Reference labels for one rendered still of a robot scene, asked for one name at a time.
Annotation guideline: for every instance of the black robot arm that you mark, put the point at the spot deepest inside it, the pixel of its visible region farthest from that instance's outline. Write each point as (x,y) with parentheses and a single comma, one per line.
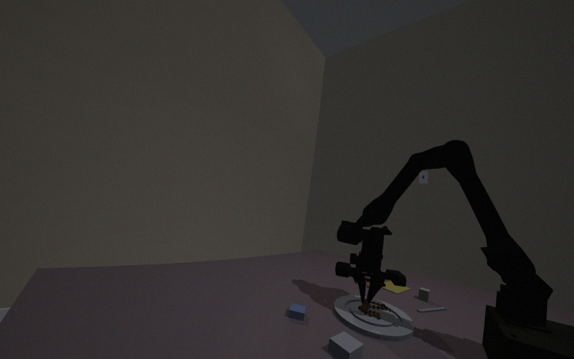
(523,300)

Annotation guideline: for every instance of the yellow flat rectangular sheet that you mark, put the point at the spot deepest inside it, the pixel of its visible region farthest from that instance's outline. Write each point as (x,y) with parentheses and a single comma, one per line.
(395,289)

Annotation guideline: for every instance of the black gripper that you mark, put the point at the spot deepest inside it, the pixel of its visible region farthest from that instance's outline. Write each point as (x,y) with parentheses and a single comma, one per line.
(370,264)

